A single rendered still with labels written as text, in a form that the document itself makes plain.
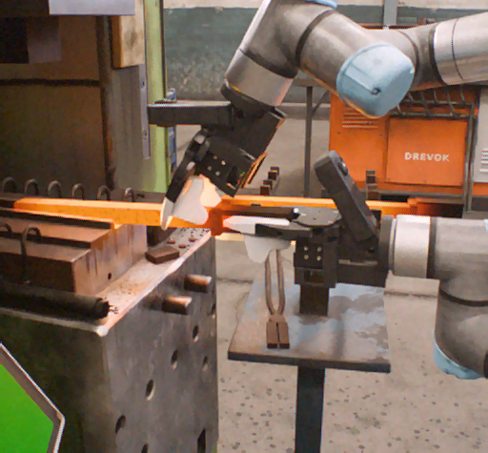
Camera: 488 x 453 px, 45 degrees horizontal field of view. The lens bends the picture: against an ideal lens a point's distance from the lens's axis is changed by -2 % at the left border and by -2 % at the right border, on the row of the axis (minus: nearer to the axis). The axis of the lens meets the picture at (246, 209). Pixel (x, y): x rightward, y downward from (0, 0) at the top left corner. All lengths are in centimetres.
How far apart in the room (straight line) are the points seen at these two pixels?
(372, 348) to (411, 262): 46
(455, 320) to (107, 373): 42
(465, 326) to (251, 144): 33
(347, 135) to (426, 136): 55
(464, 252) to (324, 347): 50
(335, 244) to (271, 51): 24
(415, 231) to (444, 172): 369
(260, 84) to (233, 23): 780
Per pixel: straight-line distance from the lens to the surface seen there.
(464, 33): 71
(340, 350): 114
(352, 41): 64
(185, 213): 77
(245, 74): 70
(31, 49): 84
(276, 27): 68
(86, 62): 110
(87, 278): 80
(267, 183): 122
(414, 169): 437
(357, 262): 75
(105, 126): 110
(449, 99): 421
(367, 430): 208
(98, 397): 79
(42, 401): 50
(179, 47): 869
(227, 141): 74
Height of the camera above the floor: 126
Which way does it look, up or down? 18 degrees down
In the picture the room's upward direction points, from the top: straight up
